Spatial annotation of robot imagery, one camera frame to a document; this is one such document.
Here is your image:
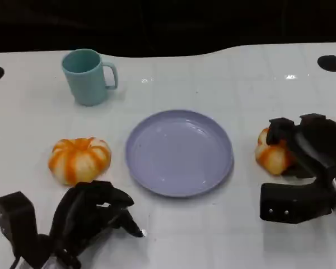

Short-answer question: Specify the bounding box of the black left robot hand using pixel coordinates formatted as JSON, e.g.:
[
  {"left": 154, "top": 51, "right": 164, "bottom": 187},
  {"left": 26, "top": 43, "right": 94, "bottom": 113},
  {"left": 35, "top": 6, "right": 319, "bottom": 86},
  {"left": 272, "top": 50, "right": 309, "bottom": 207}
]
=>
[{"left": 49, "top": 180, "right": 146, "bottom": 269}]

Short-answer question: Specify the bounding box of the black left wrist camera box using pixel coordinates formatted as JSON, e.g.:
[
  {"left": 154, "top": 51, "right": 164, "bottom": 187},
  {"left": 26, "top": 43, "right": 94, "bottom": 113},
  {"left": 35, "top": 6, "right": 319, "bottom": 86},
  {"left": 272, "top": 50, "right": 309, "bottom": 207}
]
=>
[{"left": 0, "top": 191, "right": 53, "bottom": 267}]

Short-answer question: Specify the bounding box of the pale green mug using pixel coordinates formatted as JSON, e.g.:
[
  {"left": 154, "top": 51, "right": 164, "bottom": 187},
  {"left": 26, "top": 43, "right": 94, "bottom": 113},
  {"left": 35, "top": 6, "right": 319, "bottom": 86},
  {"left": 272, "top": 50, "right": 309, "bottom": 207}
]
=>
[{"left": 61, "top": 48, "right": 119, "bottom": 106}]

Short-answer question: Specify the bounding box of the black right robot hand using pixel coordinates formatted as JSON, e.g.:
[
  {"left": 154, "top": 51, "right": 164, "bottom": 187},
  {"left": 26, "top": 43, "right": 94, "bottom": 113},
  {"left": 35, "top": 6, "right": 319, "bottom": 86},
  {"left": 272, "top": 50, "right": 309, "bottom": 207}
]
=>
[{"left": 265, "top": 113, "right": 336, "bottom": 180}]

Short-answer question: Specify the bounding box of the orange and white bread roll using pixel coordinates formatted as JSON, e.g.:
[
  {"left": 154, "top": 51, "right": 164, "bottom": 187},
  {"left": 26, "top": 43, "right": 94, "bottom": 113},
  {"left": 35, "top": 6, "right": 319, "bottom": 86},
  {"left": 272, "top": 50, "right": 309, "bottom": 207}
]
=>
[
  {"left": 254, "top": 127, "right": 297, "bottom": 176},
  {"left": 48, "top": 137, "right": 112, "bottom": 186}
]

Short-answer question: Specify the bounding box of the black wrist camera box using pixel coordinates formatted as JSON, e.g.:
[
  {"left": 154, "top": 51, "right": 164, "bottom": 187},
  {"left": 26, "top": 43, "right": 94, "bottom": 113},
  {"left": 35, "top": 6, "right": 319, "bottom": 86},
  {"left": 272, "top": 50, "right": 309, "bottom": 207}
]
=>
[
  {"left": 0, "top": 191, "right": 53, "bottom": 267},
  {"left": 259, "top": 181, "right": 336, "bottom": 225}
]

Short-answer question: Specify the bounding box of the lilac plate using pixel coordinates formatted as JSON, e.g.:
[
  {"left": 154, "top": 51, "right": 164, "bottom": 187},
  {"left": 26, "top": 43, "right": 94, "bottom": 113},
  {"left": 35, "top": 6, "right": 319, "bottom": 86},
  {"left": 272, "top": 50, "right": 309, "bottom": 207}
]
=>
[{"left": 125, "top": 109, "right": 234, "bottom": 198}]

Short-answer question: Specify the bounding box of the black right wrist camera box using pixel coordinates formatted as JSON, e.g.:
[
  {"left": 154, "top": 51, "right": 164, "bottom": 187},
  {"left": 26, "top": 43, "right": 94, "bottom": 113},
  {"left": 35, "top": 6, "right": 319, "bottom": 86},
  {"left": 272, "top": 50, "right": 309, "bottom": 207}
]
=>
[{"left": 259, "top": 181, "right": 336, "bottom": 225}]

